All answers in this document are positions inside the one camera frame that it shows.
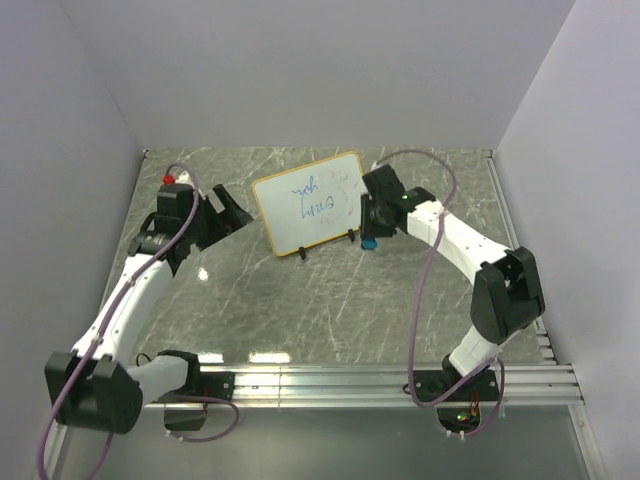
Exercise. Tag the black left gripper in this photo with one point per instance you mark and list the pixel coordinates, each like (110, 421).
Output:
(236, 219)

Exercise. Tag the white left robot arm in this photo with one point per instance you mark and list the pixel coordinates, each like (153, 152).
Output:
(92, 386)

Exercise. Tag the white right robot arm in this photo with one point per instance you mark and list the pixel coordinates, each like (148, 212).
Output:
(506, 290)

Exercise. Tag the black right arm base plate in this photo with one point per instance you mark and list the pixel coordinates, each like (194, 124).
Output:
(432, 384)

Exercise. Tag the blue whiteboard eraser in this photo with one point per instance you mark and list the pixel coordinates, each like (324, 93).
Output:
(369, 243)

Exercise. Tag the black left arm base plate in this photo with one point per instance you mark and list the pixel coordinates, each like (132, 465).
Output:
(218, 385)

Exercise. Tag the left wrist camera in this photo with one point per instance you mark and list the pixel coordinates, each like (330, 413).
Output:
(178, 178)

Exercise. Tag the yellow framed whiteboard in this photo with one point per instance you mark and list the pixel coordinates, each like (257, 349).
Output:
(311, 204)

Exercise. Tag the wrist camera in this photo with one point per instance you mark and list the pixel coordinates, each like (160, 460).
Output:
(379, 164)
(178, 178)

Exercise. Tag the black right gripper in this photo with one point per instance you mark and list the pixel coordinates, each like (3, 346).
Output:
(366, 203)

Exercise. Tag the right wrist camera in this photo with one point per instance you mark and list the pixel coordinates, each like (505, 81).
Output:
(379, 164)

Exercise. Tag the aluminium front mounting rail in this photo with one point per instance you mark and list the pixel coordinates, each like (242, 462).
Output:
(286, 386)

